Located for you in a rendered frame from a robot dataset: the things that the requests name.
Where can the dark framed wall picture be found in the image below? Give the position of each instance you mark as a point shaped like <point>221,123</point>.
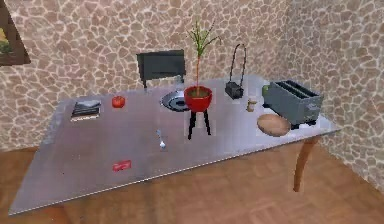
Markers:
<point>10,43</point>

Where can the grey toaster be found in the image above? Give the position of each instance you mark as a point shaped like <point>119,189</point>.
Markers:
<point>292,101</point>

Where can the green apple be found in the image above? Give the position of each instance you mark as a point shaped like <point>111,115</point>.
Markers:
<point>265,90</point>

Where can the silver spoon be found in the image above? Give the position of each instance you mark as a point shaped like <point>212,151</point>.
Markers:
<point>161,140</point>

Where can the red pot house plant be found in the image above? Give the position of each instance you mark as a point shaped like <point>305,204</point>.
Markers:
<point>198,98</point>

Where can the red flat card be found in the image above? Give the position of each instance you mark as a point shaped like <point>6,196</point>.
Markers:
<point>121,165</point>

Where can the dark grey chair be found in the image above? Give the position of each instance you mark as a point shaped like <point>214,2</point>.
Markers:
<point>161,65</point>

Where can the red tomato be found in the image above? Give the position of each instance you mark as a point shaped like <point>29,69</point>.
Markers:
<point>118,101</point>

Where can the round brown bread loaf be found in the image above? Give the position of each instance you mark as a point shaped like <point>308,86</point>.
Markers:
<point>274,125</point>

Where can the grey metal table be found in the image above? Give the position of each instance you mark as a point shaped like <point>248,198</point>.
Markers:
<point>110,143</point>

